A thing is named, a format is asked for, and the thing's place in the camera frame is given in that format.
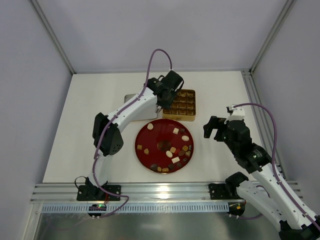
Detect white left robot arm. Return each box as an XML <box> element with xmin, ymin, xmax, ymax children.
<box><xmin>85</xmin><ymin>70</ymin><xmax>184</xmax><ymax>199</ymax></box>

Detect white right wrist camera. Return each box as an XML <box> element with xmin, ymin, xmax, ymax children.
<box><xmin>224</xmin><ymin>104</ymin><xmax>245</xmax><ymax>125</ymax></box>

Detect aluminium front rail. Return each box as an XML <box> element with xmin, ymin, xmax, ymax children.
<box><xmin>30</xmin><ymin>181</ymin><xmax>303</xmax><ymax>203</ymax></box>

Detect tan drizzled chocolate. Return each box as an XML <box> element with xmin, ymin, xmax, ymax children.
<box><xmin>161</xmin><ymin>168</ymin><xmax>169</xmax><ymax>173</ymax></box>

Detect silver tin lid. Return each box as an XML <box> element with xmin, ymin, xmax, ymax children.
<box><xmin>122</xmin><ymin>92</ymin><xmax>158</xmax><ymax>122</ymax></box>

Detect gold chocolate tin box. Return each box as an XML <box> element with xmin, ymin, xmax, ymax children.
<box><xmin>162</xmin><ymin>89</ymin><xmax>196</xmax><ymax>122</ymax></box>

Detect metal tongs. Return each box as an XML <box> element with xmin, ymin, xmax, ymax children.
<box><xmin>155</xmin><ymin>105</ymin><xmax>163</xmax><ymax>114</ymax></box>

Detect white oval swirl chocolate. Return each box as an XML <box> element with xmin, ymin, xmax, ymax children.
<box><xmin>181</xmin><ymin>135</ymin><xmax>189</xmax><ymax>141</ymax></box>

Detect white rectangular chocolate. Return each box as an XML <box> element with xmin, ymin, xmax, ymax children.
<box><xmin>171</xmin><ymin>156</ymin><xmax>180</xmax><ymax>163</ymax></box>

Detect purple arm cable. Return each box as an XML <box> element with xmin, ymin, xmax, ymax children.
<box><xmin>231</xmin><ymin>102</ymin><xmax>320</xmax><ymax>223</ymax></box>
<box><xmin>87</xmin><ymin>48</ymin><xmax>174</xmax><ymax>218</ymax></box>

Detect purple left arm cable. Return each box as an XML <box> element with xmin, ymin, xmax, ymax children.
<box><xmin>87</xmin><ymin>48</ymin><xmax>174</xmax><ymax>218</ymax></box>

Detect white cone chocolate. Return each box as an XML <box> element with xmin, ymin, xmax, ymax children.
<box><xmin>147</xmin><ymin>123</ymin><xmax>153</xmax><ymax>130</ymax></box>

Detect round red lacquer plate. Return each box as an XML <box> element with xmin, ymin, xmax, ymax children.
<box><xmin>134</xmin><ymin>118</ymin><xmax>195</xmax><ymax>174</ymax></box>

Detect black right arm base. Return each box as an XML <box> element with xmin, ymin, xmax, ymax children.
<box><xmin>208</xmin><ymin>172</ymin><xmax>249</xmax><ymax>200</ymax></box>

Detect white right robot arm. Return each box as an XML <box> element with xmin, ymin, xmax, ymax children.
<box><xmin>203</xmin><ymin>116</ymin><xmax>320</xmax><ymax>240</ymax></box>

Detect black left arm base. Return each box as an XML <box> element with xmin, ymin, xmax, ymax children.
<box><xmin>74</xmin><ymin>176</ymin><xmax>122</xmax><ymax>202</ymax></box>

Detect right aluminium frame rail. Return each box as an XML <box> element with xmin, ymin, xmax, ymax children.
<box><xmin>241</xmin><ymin>69</ymin><xmax>274</xmax><ymax>155</ymax></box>

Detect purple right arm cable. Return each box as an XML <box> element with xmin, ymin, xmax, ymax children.
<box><xmin>231</xmin><ymin>102</ymin><xmax>320</xmax><ymax>223</ymax></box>

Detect brown oval chocolate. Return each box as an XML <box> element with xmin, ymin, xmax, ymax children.
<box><xmin>178</xmin><ymin>150</ymin><xmax>185</xmax><ymax>156</ymax></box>

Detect dark striped square chocolate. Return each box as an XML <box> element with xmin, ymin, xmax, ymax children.
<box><xmin>168</xmin><ymin>164</ymin><xmax>175</xmax><ymax>170</ymax></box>

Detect grey brown pebble chocolate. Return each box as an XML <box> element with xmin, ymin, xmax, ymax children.
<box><xmin>150</xmin><ymin>164</ymin><xmax>158</xmax><ymax>169</ymax></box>

